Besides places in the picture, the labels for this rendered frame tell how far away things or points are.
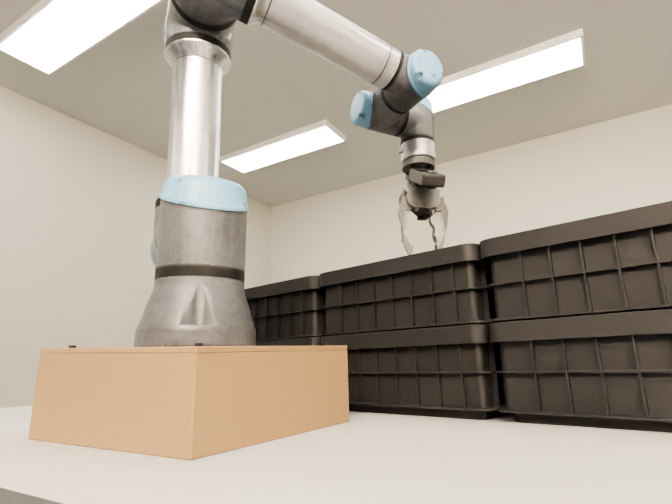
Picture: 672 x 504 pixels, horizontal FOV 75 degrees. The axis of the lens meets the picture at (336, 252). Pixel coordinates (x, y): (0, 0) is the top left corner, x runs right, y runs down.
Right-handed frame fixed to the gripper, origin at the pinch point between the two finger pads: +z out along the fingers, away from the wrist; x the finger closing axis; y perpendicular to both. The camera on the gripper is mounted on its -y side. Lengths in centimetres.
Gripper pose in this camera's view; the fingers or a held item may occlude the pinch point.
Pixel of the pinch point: (424, 248)
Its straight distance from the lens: 91.4
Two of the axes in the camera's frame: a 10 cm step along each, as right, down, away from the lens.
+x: -10.0, -0.3, -0.6
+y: -0.6, 2.5, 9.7
